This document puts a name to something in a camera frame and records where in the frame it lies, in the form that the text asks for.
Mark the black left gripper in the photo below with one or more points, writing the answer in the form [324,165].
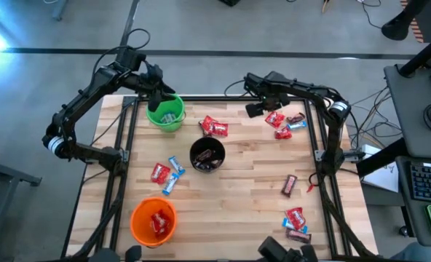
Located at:
[153,78]

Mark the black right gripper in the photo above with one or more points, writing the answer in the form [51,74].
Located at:
[275,89]

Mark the red Skittles packet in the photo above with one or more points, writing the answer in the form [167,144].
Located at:
[296,217]
[220,129]
[274,119]
[157,226]
[282,133]
[160,173]
[165,217]
[208,123]

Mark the black plastic bucket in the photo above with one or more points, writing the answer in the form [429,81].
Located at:
[195,145]

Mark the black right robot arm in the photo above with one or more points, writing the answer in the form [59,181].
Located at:
[332,142]

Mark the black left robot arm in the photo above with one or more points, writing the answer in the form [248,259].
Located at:
[88,94]

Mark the green plastic bucket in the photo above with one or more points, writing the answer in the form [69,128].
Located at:
[166,125]

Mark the black floor object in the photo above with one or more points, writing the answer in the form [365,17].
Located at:
[230,2]

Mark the white power box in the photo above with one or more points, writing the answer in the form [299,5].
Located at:
[371,150]

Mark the orange plastic bucket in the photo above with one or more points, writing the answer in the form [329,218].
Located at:
[139,225]

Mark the white paper sheet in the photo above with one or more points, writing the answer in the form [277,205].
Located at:
[383,178]

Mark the grey desk top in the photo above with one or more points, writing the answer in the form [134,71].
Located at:
[405,218]
[408,120]

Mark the grey metal bench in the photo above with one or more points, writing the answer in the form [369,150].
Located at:
[11,174]

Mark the black stand foot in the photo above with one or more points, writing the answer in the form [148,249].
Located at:
[397,27]

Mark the black slanted pole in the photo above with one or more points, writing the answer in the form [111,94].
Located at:
[423,54]

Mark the orange white striped mat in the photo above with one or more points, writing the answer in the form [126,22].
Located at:
[416,31]

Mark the black backlit keyboard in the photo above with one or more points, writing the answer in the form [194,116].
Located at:
[430,182]

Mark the black caster wheel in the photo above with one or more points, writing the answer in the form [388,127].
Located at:
[403,230]

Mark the person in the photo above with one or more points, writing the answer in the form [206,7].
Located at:
[414,254]

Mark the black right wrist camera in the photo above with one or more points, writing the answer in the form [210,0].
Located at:
[251,81]

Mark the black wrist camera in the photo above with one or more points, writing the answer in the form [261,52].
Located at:
[251,81]
[135,61]

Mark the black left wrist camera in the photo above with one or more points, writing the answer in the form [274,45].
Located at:
[135,61]

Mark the black metal table frame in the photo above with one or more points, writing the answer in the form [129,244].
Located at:
[208,98]

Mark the grey metal post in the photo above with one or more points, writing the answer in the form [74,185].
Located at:
[59,9]

